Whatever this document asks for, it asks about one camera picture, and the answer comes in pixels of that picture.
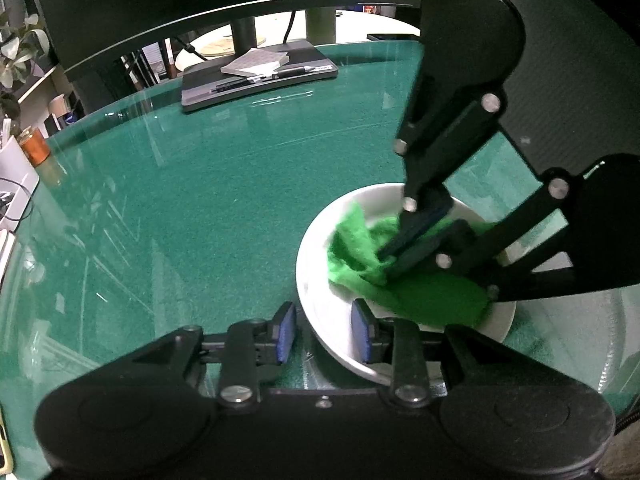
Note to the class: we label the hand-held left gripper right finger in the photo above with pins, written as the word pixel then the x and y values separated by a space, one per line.
pixel 360 332

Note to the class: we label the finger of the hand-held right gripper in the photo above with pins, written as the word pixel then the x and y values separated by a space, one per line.
pixel 425 220
pixel 465 255

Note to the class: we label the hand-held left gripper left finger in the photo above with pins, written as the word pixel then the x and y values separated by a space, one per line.
pixel 286 332

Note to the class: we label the white bowl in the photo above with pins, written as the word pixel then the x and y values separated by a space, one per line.
pixel 320 300

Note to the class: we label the green cleaning cloth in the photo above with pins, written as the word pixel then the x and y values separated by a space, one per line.
pixel 430 305

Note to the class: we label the black flat device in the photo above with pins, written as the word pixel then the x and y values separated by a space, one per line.
pixel 392 36

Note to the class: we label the black pen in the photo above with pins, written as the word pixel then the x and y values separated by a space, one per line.
pixel 265 76

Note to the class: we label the grey notepad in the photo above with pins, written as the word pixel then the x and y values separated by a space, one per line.
pixel 255 61

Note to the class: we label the black monitor stand base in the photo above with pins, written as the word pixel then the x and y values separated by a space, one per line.
pixel 205 92

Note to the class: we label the round wooden board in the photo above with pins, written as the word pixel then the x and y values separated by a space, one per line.
pixel 215 45

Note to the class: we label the orange jar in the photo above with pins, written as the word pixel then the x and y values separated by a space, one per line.
pixel 34 147

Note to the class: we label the grey desk organizer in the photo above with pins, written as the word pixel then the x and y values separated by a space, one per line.
pixel 15 170

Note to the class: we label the potted plant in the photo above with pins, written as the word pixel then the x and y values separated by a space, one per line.
pixel 20 45

